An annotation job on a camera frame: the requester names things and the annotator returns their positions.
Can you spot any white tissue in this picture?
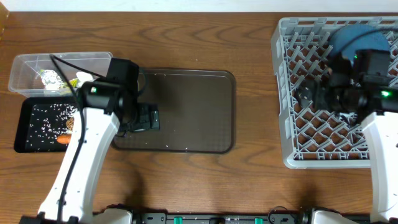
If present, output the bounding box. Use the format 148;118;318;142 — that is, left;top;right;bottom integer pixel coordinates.
76;72;94;88

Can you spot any clear plastic bin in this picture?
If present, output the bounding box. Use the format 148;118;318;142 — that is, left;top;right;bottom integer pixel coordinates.
8;52;113;98

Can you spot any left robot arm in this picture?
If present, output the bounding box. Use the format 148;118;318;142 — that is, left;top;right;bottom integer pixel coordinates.
20;58;160;224

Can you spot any orange carrot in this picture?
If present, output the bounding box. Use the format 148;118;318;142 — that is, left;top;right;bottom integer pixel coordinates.
57;134;72;144

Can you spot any black plastic tray bin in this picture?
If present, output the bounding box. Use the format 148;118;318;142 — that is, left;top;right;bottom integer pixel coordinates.
14;96;76;153

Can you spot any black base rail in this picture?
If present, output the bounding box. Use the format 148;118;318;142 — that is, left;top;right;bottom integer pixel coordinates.
93;205;374;224

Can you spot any foil ball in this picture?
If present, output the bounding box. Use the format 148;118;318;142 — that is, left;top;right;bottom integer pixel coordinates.
39;70;65;90

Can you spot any dark blue plate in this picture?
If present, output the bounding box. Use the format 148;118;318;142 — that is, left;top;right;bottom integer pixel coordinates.
328;24;394;67

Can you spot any dark brown serving tray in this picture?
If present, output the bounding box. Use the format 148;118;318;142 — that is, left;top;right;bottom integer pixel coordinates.
112;68;236;154

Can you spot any grey dishwasher rack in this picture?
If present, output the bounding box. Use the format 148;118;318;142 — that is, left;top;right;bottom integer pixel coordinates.
271;16;397;169

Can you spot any brown food piece in bowl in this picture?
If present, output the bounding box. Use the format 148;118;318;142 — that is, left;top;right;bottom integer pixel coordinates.
66;118;74;131

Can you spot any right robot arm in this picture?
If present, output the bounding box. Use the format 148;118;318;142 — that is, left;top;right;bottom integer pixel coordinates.
295;49;397;223

